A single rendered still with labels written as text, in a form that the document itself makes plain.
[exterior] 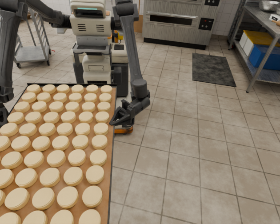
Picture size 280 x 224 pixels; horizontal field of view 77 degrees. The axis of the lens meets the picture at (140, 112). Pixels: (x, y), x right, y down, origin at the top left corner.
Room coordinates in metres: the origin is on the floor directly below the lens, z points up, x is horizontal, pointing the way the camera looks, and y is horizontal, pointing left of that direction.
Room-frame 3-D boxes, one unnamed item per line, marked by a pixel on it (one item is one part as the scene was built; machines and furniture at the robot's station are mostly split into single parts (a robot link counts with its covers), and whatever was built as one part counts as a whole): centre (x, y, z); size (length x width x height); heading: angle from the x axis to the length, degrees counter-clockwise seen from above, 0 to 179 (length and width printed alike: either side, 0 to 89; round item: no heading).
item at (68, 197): (0.19, 0.17, 0.99); 0.05 x 0.05 x 0.02
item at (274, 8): (3.71, -2.18, 0.95); 0.39 x 0.39 x 0.14
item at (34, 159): (0.29, 0.30, 0.99); 0.05 x 0.05 x 0.02
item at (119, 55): (1.65, 0.42, 0.59); 0.55 x 0.34 x 0.83; 96
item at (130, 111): (0.49, 0.08, 1.00); 0.09 x 0.07 x 0.07; 141
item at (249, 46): (3.31, -2.13, 0.36); 0.46 x 0.38 x 0.26; 80
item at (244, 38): (3.71, -2.20, 0.36); 0.46 x 0.38 x 0.26; 78
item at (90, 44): (1.27, 0.38, 0.93); 0.28 x 0.16 x 0.22; 96
